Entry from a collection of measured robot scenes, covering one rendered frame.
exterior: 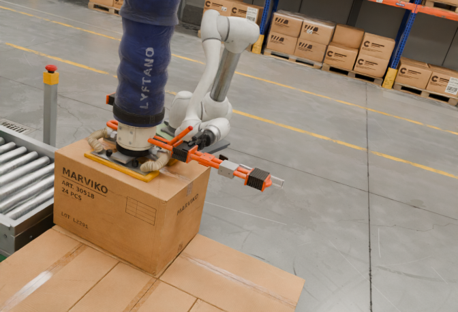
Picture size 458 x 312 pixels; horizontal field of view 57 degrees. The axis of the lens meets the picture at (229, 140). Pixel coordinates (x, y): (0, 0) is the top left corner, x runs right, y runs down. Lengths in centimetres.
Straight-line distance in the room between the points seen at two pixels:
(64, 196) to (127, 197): 38
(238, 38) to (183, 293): 130
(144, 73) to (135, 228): 67
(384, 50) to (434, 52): 171
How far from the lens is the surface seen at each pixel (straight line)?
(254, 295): 204
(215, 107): 262
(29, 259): 210
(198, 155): 185
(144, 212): 185
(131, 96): 180
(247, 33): 233
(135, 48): 174
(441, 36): 1030
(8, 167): 275
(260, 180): 172
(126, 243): 200
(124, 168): 190
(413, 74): 906
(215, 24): 229
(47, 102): 294
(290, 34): 889
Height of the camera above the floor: 193
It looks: 24 degrees down
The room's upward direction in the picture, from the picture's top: 12 degrees clockwise
